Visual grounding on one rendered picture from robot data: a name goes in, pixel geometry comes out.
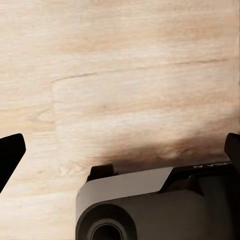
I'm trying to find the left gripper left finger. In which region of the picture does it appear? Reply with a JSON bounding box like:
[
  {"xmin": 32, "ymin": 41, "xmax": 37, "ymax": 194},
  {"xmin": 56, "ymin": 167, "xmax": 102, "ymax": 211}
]
[{"xmin": 0, "ymin": 133, "xmax": 26, "ymax": 193}]

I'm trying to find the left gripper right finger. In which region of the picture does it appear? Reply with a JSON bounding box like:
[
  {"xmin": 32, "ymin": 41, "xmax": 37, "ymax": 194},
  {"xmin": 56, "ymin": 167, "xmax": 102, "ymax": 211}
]
[{"xmin": 224, "ymin": 133, "xmax": 240, "ymax": 173}]

